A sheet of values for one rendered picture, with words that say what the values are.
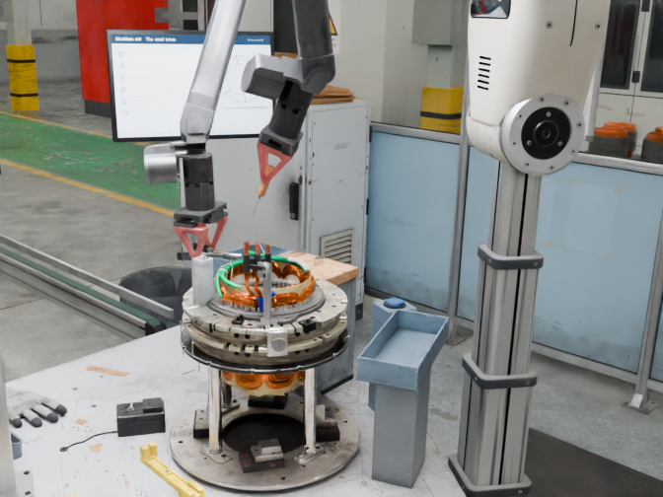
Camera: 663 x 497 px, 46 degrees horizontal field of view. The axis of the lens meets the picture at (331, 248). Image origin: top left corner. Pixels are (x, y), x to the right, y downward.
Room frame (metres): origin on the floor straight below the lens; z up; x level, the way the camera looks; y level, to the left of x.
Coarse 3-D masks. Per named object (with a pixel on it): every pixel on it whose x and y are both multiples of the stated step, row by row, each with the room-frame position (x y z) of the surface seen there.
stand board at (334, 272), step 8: (296, 256) 1.78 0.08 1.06; (304, 256) 1.78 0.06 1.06; (312, 256) 1.78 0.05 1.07; (312, 264) 1.72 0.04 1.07; (320, 264) 1.73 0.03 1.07; (328, 264) 1.73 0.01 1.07; (336, 264) 1.73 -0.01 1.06; (344, 264) 1.73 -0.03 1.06; (312, 272) 1.67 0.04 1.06; (320, 272) 1.67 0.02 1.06; (328, 272) 1.67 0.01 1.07; (336, 272) 1.67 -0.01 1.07; (344, 272) 1.67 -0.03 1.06; (352, 272) 1.69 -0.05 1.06; (328, 280) 1.63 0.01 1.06; (336, 280) 1.65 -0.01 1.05; (344, 280) 1.67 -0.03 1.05
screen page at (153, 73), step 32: (128, 64) 2.39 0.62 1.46; (160, 64) 2.42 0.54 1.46; (192, 64) 2.46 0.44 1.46; (128, 96) 2.37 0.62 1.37; (160, 96) 2.41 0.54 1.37; (224, 96) 2.48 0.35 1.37; (256, 96) 2.52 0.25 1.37; (128, 128) 2.36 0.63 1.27; (160, 128) 2.39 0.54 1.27; (224, 128) 2.47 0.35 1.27; (256, 128) 2.50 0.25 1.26
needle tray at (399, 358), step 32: (416, 320) 1.44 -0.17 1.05; (448, 320) 1.41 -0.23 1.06; (384, 352) 1.33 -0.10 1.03; (416, 352) 1.34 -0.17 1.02; (384, 384) 1.21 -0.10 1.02; (416, 384) 1.19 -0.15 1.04; (384, 416) 1.28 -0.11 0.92; (416, 416) 1.26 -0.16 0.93; (384, 448) 1.28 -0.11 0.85; (416, 448) 1.28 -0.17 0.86; (384, 480) 1.28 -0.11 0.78
